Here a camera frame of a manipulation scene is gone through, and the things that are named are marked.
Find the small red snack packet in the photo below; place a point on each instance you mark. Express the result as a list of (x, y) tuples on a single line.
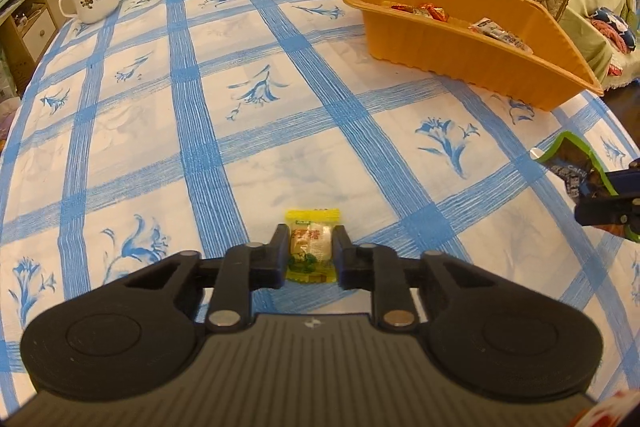
[(434, 13)]

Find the wooden shelf unit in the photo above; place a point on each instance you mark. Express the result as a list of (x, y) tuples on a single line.
[(30, 32)]

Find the clear black snack packet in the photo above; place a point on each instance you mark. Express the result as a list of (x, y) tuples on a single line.
[(500, 33)]

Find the yellow green snack packet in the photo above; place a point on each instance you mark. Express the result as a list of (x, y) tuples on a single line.
[(312, 243)]

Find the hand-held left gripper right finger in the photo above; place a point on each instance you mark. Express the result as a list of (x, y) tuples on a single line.
[(342, 259)]

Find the long green black snack packet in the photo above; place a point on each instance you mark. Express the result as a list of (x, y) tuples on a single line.
[(570, 159)]

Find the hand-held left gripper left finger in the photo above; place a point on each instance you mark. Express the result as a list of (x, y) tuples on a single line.
[(277, 259)]

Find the orange plastic tray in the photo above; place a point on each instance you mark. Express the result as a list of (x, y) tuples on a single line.
[(450, 54)]

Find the person's red white clothing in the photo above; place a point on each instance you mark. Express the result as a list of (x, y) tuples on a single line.
[(612, 409)]

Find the red blue cushion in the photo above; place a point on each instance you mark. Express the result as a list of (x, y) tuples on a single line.
[(612, 29)]

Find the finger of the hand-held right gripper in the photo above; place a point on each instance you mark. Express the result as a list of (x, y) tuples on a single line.
[(625, 182), (605, 212)]

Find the blue checked floral tablecloth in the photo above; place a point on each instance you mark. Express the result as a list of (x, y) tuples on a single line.
[(175, 132)]

